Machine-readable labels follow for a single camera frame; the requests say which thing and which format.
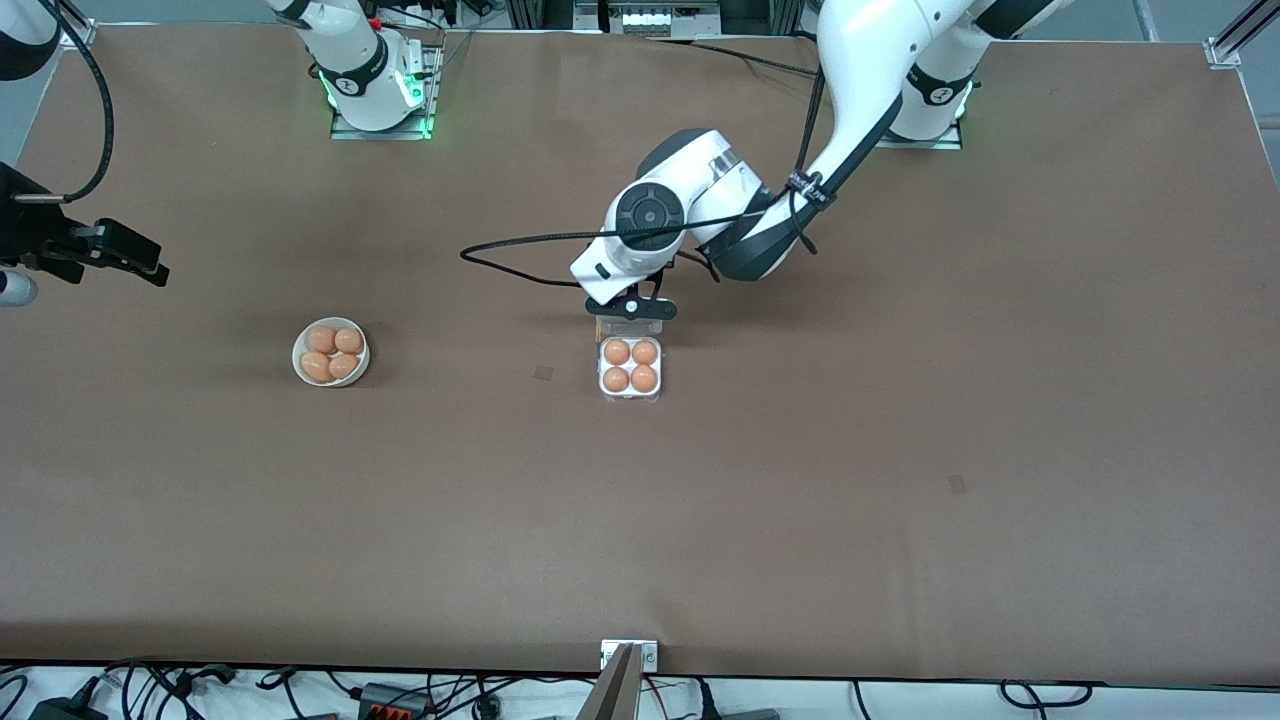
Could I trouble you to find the clear plastic egg box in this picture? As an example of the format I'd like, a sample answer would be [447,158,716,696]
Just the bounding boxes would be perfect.
[597,316,664,405]

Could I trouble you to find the black box with orange connectors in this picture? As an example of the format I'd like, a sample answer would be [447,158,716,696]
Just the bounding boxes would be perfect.
[357,682,434,720]

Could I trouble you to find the white bowl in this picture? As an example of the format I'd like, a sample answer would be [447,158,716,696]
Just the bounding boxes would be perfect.
[292,317,372,389]

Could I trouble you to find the white power strip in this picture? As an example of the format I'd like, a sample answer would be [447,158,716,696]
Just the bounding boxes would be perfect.
[608,0,723,37]

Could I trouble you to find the black power adapter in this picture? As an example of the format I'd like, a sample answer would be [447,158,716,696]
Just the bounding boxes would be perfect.
[28,695,109,720]

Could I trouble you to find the smooth black right arm cable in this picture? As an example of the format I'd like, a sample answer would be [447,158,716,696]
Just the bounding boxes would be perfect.
[15,0,116,204]

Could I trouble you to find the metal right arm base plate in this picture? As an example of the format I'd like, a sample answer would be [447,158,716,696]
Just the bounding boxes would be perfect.
[330,42,435,141]

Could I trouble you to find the long black table cable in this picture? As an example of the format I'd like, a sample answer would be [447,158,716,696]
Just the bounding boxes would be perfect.
[640,36,819,79]

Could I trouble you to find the black aluminium frame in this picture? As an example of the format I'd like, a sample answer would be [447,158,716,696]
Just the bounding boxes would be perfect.
[505,0,801,37]

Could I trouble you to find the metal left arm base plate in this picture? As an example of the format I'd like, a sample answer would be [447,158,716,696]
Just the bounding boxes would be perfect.
[885,90,964,151]

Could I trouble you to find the silver camera bracket plate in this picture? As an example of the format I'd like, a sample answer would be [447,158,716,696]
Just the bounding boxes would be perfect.
[600,640,659,673]

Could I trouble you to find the tangled black cable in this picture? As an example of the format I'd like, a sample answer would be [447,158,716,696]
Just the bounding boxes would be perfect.
[100,658,241,720]

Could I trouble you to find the aluminium camera pole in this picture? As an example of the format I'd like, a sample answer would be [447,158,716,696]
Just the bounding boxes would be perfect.
[577,643,644,720]

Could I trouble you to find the black cable loop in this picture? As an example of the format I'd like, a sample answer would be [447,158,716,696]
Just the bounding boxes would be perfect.
[1000,680,1094,711]

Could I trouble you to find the aluminium frame profile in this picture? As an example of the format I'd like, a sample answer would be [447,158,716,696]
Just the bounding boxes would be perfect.
[1215,0,1280,61]

